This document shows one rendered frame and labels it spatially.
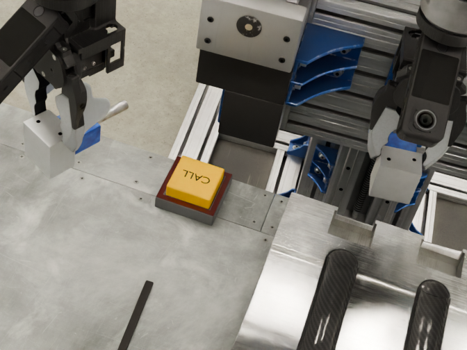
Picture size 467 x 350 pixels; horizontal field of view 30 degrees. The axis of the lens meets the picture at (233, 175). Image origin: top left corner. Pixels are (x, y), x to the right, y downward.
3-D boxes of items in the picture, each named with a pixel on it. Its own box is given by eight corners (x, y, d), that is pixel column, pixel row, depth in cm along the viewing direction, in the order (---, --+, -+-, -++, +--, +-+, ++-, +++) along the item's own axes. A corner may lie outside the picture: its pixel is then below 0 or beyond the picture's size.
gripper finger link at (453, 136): (463, 139, 101) (470, 80, 94) (463, 148, 99) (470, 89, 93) (420, 137, 101) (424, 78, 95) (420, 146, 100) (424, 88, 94)
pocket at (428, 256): (413, 253, 107) (422, 235, 104) (455, 267, 106) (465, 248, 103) (407, 281, 104) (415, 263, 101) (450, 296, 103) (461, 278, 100)
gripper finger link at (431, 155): (447, 142, 107) (453, 85, 101) (447, 177, 103) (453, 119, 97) (421, 141, 108) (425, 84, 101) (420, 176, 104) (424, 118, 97)
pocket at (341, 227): (329, 225, 108) (336, 205, 105) (370, 239, 107) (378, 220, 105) (320, 252, 105) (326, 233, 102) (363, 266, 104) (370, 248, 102)
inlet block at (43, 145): (112, 108, 109) (113, 76, 105) (137, 131, 107) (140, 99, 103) (24, 154, 102) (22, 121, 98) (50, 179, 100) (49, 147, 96)
